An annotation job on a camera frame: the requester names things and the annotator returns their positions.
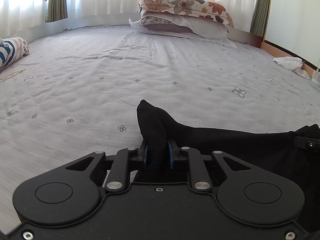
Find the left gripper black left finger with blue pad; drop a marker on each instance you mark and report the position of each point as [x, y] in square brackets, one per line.
[122, 164]

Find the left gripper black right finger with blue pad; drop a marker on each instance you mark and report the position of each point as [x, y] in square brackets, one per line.
[188, 162]

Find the black pants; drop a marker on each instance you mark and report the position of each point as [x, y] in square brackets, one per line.
[275, 152]

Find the white patterned bed mattress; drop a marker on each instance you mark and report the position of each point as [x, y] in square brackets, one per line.
[77, 92]

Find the white crumpled cloth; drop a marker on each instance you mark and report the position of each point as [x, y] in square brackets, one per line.
[293, 64]

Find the olive green curtain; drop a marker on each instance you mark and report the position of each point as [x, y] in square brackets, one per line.
[260, 17]
[56, 10]

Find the olive green right curtain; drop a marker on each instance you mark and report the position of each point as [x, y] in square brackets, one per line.
[260, 17]

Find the wooden bed frame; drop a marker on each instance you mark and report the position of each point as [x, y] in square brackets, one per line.
[269, 47]

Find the white charger with cable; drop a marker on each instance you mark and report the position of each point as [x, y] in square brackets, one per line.
[316, 78]

